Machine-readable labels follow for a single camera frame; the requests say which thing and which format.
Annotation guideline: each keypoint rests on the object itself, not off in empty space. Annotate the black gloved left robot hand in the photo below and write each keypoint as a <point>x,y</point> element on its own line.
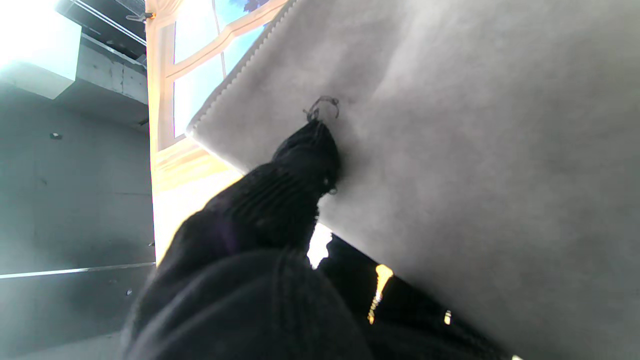
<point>250,280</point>

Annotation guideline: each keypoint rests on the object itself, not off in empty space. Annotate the printed living room backdrop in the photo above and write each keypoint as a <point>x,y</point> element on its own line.
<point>185,125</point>

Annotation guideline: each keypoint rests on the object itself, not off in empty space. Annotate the orange black backdrop clamp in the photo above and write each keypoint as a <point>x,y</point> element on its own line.
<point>142,16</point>

